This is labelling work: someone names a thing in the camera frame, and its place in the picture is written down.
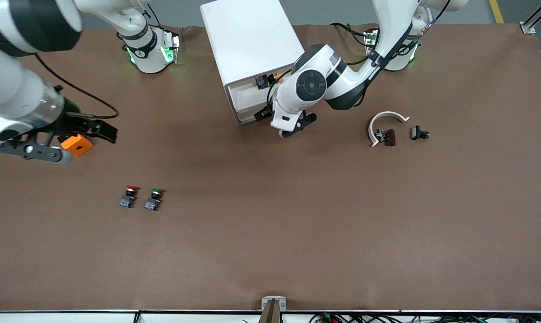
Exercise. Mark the aluminium frame profile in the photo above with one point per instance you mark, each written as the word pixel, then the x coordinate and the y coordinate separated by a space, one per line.
pixel 537 15

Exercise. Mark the green push button switch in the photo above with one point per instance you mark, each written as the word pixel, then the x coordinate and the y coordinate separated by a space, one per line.
pixel 153 200

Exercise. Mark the white curved plastic part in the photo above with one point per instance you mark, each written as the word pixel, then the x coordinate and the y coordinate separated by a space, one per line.
pixel 387 114

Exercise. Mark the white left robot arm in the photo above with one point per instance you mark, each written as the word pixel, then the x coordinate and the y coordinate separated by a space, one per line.
pixel 310 85

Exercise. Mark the small black clip part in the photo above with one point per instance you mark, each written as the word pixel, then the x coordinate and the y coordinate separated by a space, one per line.
pixel 417 133

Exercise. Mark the red push button switch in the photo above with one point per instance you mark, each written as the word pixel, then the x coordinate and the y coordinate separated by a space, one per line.
pixel 128 197

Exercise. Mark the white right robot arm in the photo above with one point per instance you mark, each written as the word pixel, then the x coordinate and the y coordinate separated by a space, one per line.
pixel 6 89

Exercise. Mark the yellow push button switch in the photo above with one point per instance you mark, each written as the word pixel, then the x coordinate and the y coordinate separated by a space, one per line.
pixel 265 81

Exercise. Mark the white table edge rail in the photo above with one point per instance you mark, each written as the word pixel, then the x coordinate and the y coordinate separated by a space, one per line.
pixel 73 317

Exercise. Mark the brown vertical bar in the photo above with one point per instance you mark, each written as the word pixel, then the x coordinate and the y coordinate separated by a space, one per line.
pixel 270 314

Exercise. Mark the grey metal bracket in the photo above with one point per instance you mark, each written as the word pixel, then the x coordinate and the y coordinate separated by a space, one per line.
pixel 266 303

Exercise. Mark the orange button enclosure box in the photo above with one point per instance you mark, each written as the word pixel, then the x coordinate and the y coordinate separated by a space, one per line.
pixel 78 146

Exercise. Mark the dark brown connector block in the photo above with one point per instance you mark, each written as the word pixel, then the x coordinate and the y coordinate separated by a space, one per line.
pixel 389 137

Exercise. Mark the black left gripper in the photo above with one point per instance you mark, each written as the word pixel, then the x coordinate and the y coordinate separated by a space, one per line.
pixel 262 114

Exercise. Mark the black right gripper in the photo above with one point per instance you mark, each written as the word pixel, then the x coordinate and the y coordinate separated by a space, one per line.
pixel 74 124

